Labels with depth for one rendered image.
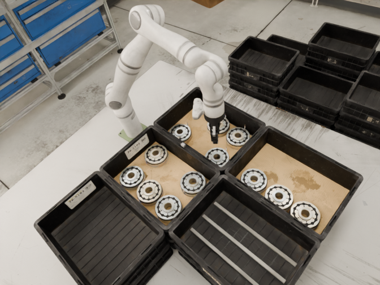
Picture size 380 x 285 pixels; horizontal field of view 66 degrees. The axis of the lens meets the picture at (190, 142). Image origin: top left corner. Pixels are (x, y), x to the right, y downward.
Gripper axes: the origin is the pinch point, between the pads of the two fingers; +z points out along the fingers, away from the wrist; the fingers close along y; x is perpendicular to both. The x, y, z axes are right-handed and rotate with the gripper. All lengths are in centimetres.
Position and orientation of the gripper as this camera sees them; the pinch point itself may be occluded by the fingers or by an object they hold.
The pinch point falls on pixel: (215, 134)
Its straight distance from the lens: 115.6
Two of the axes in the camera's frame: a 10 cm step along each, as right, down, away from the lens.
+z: 1.1, 6.0, 7.9
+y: 0.9, -8.0, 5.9
